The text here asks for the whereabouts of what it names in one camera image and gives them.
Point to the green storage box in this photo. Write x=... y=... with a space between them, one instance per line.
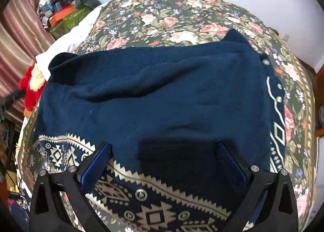
x=70 y=20

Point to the striped curtain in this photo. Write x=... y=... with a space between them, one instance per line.
x=17 y=34

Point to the wooden furniture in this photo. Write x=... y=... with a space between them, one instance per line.
x=319 y=95

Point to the red plush toy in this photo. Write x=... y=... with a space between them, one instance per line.
x=31 y=87

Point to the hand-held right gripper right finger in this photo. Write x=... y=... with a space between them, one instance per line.
x=234 y=168

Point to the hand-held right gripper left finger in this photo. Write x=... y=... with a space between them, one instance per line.
x=97 y=165

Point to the navy patterned garment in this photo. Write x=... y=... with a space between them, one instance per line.
x=164 y=100

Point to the wall outlet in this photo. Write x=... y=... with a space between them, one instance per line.
x=286 y=37

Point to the dark floral blanket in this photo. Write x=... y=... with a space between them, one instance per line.
x=177 y=19

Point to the orange box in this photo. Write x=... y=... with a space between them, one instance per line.
x=62 y=14

